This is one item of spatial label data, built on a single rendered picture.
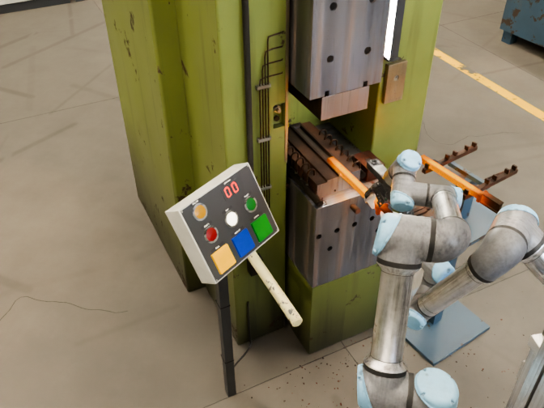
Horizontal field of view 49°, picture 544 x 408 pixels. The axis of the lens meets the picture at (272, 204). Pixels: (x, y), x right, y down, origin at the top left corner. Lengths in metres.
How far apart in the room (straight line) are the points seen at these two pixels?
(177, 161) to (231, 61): 0.79
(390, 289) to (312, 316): 1.22
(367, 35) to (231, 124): 0.57
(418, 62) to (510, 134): 2.36
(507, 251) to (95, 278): 2.35
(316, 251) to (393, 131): 0.61
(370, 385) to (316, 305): 1.12
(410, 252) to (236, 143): 0.93
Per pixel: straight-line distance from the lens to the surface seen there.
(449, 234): 1.55
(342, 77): 2.14
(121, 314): 3.24
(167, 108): 2.57
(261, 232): 2.08
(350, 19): 2.06
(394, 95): 2.50
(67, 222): 3.89
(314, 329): 2.85
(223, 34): 2.02
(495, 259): 1.74
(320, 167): 2.42
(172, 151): 2.68
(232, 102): 2.13
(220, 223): 1.98
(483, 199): 2.42
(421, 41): 2.49
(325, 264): 2.56
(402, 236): 1.53
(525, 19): 6.10
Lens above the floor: 2.38
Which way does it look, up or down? 39 degrees down
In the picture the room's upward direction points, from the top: straight up
